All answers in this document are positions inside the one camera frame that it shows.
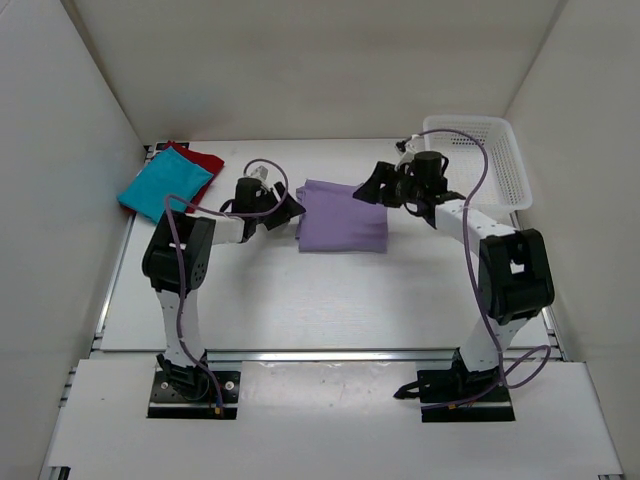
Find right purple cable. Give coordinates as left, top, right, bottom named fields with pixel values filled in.
left=399, top=129, right=554, bottom=414

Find teal t-shirt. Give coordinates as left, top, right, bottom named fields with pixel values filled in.
left=117, top=147, right=213, bottom=224

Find purple cable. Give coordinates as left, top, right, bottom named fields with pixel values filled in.
left=399, top=129, right=554, bottom=414
left=163, top=159, right=290, bottom=416

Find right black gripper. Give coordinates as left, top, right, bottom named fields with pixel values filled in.
left=356, top=163, right=426, bottom=210

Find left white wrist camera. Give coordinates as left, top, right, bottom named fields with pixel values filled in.
left=249, top=165, right=269, bottom=189

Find white plastic laundry basket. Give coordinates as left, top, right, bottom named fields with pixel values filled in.
left=423, top=114, right=533, bottom=218

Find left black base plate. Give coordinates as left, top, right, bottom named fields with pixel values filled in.
left=147, top=364, right=241, bottom=420

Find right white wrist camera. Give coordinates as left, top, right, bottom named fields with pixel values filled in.
left=395, top=134, right=422, bottom=170

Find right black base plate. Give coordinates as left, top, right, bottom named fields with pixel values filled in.
left=393, top=358, right=516, bottom=424

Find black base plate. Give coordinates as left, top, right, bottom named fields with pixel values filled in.
left=147, top=364, right=241, bottom=420
left=393, top=358, right=516, bottom=424

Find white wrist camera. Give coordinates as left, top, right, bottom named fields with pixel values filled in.
left=249, top=165, right=269, bottom=189
left=395, top=134, right=422, bottom=170

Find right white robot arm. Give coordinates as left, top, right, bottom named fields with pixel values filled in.
left=353, top=151, right=555, bottom=400

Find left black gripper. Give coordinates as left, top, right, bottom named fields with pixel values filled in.
left=252, top=182, right=305, bottom=231

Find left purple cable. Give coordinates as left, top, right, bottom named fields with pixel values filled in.
left=163, top=159, right=290, bottom=416

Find red t-shirt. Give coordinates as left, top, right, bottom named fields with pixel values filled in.
left=162, top=141, right=225, bottom=176

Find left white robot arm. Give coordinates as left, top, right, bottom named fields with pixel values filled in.
left=142, top=174, right=305, bottom=400

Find lavender t-shirt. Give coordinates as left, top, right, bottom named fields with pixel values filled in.
left=296, top=179, right=389, bottom=254

